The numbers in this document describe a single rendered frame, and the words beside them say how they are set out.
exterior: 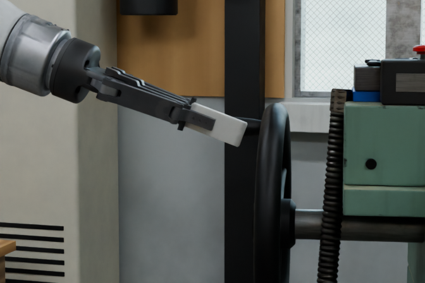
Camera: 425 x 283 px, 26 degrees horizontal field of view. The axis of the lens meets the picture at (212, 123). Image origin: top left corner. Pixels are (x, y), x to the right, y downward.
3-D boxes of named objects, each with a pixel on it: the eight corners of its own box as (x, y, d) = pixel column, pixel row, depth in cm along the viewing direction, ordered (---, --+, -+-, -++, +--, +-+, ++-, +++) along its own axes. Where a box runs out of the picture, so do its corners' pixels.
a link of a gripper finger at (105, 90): (90, 66, 110) (76, 67, 105) (129, 81, 110) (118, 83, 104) (83, 85, 111) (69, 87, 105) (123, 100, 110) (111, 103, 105)
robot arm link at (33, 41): (41, 14, 116) (84, 30, 116) (18, 81, 117) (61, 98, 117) (16, 12, 107) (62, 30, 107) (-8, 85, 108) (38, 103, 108)
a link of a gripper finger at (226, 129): (193, 102, 110) (191, 102, 109) (247, 123, 109) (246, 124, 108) (184, 126, 110) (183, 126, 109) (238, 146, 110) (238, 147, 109)
